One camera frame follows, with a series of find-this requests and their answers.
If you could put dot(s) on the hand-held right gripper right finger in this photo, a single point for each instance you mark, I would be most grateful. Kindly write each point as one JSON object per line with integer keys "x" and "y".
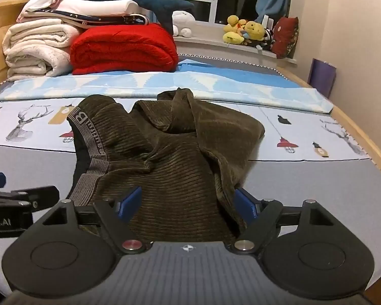
{"x": 243, "y": 204}

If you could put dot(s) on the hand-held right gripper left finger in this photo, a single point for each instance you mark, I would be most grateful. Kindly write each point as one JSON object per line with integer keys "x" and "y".
{"x": 130, "y": 202}

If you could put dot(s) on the light blue patterned blanket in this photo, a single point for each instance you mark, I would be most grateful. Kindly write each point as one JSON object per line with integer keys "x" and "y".
{"x": 209, "y": 82}

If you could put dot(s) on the purple board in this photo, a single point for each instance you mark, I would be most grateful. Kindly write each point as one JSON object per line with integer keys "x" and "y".
{"x": 322, "y": 76}

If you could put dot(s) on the red fleece blanket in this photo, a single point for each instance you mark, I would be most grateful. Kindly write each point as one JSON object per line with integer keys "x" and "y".
{"x": 123, "y": 47}

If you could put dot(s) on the window sill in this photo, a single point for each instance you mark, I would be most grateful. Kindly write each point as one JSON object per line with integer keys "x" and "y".
{"x": 209, "y": 47}

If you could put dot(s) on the striped small plush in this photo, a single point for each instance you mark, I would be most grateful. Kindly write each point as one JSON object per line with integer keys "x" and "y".
{"x": 266, "y": 36}

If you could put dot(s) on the red cushion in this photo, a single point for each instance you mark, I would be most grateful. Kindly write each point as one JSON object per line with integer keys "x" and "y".
{"x": 285, "y": 36}

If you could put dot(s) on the yellow duck plush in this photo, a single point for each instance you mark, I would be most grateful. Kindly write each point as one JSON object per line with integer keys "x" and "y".
{"x": 233, "y": 28}

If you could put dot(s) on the navy starred folded quilt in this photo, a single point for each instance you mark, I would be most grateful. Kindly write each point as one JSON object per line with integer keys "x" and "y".
{"x": 82, "y": 17}

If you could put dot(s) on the white seal plush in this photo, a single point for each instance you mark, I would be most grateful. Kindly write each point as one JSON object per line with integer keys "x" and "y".
{"x": 182, "y": 22}

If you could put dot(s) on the white folded quilt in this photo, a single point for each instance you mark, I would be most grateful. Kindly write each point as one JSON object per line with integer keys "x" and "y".
{"x": 98, "y": 6}

